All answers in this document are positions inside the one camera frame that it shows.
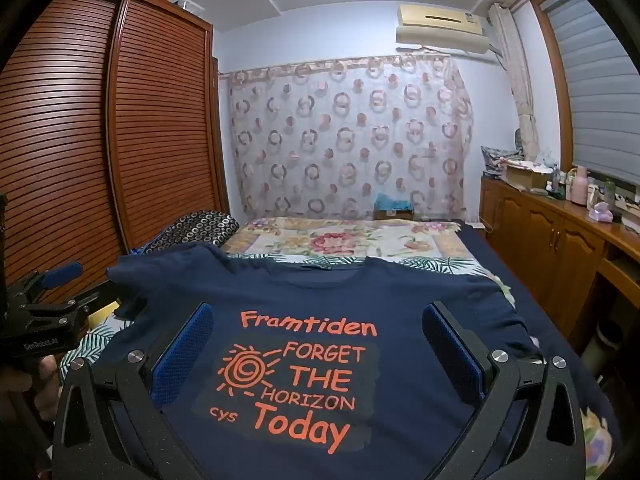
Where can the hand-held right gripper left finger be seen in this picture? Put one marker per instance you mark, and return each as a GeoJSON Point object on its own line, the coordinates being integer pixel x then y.
{"type": "Point", "coordinates": [187, 355]}

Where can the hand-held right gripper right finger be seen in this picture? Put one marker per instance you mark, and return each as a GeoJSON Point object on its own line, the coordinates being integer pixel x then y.
{"type": "Point", "coordinates": [455, 360]}

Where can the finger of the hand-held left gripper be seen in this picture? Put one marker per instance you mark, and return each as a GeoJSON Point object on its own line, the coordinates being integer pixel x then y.
{"type": "Point", "coordinates": [62, 271]}
{"type": "Point", "coordinates": [95, 300]}

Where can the navy printed t-shirt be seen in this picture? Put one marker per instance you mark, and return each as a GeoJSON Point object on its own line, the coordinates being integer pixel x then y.
{"type": "Point", "coordinates": [310, 300]}

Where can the person's left hand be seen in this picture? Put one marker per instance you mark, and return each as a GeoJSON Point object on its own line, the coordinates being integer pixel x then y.
{"type": "Point", "coordinates": [45, 375]}

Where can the navy bedsheet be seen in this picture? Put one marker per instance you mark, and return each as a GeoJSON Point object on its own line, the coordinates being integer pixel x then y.
{"type": "Point", "coordinates": [545, 300]}

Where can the circle patterned folded quilt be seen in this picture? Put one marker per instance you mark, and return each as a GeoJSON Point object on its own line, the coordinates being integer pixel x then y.
{"type": "Point", "coordinates": [200, 227]}

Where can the grey waste bin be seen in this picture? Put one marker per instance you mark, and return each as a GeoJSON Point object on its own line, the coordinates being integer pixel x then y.
{"type": "Point", "coordinates": [602, 345]}

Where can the wooden sideboard cabinet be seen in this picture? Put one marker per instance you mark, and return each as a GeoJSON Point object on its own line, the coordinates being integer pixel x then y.
{"type": "Point", "coordinates": [530, 230]}

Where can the wooden louvered wardrobe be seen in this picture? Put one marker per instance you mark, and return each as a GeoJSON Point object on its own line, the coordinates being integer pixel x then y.
{"type": "Point", "coordinates": [160, 135]}

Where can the blue plastic bag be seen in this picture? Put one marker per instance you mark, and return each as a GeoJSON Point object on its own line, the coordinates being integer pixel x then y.
{"type": "Point", "coordinates": [392, 201]}

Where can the floral blanket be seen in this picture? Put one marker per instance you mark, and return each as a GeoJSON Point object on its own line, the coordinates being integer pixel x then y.
{"type": "Point", "coordinates": [325, 242]}

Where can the open cardboard box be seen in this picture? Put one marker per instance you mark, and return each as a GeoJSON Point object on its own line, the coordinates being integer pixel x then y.
{"type": "Point", "coordinates": [525, 176]}

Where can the purple toy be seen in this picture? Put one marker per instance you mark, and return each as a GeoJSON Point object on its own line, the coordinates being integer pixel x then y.
{"type": "Point", "coordinates": [600, 212]}

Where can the pink bottle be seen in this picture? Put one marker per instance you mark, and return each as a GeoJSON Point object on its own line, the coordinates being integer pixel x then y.
{"type": "Point", "coordinates": [580, 187]}

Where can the pile of boxes and books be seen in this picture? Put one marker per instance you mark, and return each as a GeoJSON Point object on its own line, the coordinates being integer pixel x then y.
{"type": "Point", "coordinates": [627, 210]}

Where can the green bottle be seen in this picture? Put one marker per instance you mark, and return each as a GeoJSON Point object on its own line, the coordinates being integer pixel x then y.
{"type": "Point", "coordinates": [610, 190]}

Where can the circle patterned sheer curtain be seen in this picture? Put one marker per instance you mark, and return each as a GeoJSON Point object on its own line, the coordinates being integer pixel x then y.
{"type": "Point", "coordinates": [350, 135]}

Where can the beige tied curtain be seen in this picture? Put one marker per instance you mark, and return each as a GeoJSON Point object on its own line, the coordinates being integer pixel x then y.
{"type": "Point", "coordinates": [520, 85]}

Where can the clear plastic storage box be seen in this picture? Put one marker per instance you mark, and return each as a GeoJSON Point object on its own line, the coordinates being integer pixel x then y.
{"type": "Point", "coordinates": [192, 5]}

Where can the grey window blind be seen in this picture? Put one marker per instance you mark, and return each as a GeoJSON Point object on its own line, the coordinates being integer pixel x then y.
{"type": "Point", "coordinates": [600, 85]}

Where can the wooden window frame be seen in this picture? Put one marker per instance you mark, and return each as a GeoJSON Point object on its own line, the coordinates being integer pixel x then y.
{"type": "Point", "coordinates": [555, 85]}

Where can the cream wall air conditioner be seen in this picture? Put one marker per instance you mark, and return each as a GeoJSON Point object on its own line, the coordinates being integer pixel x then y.
{"type": "Point", "coordinates": [440, 25]}

